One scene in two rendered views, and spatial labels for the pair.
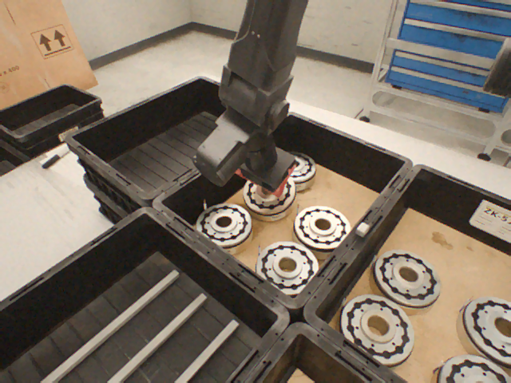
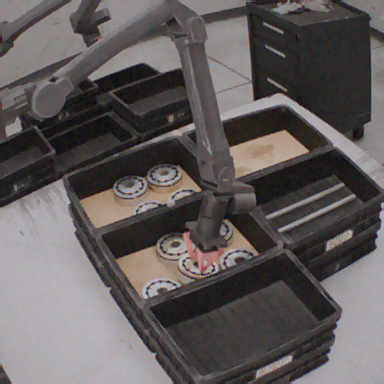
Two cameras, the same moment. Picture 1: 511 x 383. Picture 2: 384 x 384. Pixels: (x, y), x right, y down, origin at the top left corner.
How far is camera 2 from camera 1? 1.84 m
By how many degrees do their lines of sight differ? 96
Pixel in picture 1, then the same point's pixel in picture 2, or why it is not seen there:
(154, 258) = not seen: hidden behind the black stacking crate
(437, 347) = (160, 198)
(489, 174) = not seen: outside the picture
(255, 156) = not seen: hidden behind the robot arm
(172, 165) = (261, 333)
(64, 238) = (354, 344)
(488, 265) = (95, 216)
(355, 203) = (133, 267)
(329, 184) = (139, 284)
